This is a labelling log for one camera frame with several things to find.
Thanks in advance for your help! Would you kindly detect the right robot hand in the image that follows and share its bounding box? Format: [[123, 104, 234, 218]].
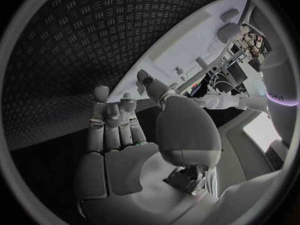
[[73, 69, 224, 225]]

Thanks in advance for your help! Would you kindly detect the white task board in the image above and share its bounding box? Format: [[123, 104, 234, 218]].
[[106, 0, 250, 104]]

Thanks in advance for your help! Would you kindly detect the workshop desk with equipment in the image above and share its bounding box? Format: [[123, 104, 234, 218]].
[[186, 39, 251, 98]]

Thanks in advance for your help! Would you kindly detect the grey wide cylinder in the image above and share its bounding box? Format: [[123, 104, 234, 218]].
[[216, 23, 242, 44], [220, 9, 240, 23]]

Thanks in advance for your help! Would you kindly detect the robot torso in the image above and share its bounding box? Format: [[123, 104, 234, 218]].
[[258, 5, 300, 145]]

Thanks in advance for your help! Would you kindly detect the workshop equipment rack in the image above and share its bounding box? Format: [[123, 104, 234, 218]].
[[240, 23, 274, 68]]

